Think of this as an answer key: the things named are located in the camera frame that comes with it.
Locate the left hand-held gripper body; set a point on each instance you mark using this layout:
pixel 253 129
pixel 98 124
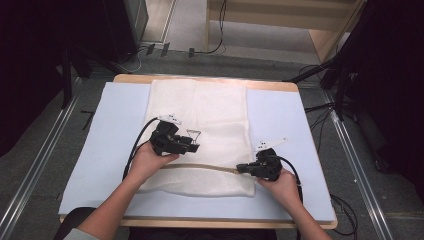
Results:
pixel 166 138

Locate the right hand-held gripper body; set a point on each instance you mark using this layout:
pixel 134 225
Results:
pixel 268 165

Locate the white towel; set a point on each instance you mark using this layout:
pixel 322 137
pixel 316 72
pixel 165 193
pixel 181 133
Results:
pixel 216 110

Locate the person's right hand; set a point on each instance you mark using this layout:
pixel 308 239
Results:
pixel 283 191

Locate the person's left hand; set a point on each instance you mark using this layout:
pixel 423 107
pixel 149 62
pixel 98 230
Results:
pixel 146 166

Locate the white table mat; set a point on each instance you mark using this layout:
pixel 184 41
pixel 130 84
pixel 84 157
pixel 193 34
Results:
pixel 110 133

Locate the wooden table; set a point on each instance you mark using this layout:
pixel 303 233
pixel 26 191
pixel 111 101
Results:
pixel 133 78

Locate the black tripod stand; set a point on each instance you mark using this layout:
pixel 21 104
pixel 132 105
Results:
pixel 313 71

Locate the black cabinet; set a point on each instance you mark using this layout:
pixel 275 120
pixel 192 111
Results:
pixel 123 26

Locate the grey sleeve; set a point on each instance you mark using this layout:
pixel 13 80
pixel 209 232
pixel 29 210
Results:
pixel 80 235

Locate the light wooden shelf unit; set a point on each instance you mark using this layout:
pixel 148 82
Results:
pixel 320 40

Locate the aluminium floor rail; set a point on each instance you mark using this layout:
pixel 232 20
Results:
pixel 358 173
pixel 36 156

